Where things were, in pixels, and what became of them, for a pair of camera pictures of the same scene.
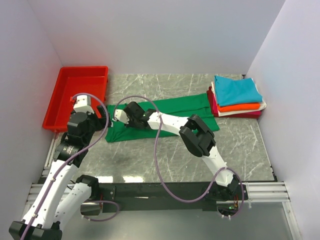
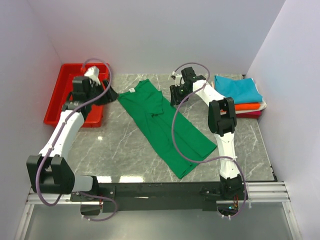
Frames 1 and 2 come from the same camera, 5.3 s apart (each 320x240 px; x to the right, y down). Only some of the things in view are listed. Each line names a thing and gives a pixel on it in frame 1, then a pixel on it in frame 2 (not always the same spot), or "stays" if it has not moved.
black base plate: x=153 y=197 stays
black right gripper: x=131 y=116 -> x=175 y=94
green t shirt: x=180 y=107 -> x=152 y=114
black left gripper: x=100 y=117 -> x=104 y=92
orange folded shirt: x=238 y=107 stays
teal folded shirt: x=242 y=90 stays
